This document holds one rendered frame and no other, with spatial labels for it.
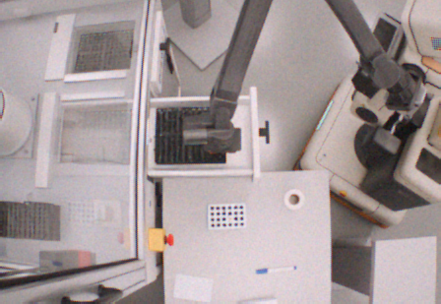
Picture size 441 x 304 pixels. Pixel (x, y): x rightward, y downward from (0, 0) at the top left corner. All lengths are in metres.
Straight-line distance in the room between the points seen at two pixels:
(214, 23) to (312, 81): 0.71
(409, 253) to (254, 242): 0.60
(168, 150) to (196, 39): 1.21
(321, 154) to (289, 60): 0.71
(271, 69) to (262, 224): 1.21
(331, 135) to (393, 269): 0.81
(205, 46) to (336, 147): 0.99
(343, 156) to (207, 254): 0.91
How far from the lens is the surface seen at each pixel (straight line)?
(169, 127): 1.22
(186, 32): 2.34
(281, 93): 2.21
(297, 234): 1.29
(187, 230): 1.27
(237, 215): 1.23
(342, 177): 1.86
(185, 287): 1.27
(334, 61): 2.38
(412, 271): 1.46
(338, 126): 1.91
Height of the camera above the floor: 2.03
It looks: 75 degrees down
